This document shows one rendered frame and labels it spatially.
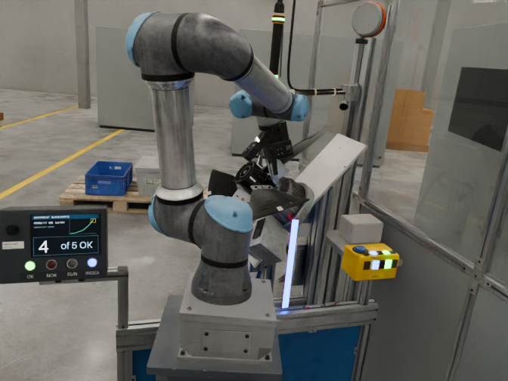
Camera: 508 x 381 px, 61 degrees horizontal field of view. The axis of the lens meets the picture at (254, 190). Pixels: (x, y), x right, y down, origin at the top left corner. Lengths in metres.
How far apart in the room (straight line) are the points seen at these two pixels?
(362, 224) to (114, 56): 7.63
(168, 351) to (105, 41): 8.39
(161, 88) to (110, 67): 8.24
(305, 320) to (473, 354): 0.66
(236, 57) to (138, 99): 8.21
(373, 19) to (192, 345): 1.67
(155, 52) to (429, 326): 1.58
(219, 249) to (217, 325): 0.17
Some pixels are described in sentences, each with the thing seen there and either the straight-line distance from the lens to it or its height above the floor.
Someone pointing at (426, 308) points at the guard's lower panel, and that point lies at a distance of 2.04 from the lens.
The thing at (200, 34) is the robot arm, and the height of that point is 1.71.
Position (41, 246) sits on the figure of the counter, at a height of 1.16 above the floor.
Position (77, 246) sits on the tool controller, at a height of 1.16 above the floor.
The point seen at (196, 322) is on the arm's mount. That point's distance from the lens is 1.02.
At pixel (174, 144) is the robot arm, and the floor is 1.47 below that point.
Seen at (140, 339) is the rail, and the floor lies 0.82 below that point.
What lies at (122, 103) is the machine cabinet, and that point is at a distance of 9.19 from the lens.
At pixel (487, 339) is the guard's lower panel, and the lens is 1.82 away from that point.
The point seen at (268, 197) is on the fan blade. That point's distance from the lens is 1.57.
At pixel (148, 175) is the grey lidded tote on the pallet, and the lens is 4.65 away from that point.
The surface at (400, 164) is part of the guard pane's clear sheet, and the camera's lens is 2.15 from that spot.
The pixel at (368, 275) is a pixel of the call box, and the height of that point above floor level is 1.00.
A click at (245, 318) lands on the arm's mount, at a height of 1.12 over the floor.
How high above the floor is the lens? 1.68
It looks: 17 degrees down
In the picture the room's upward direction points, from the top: 5 degrees clockwise
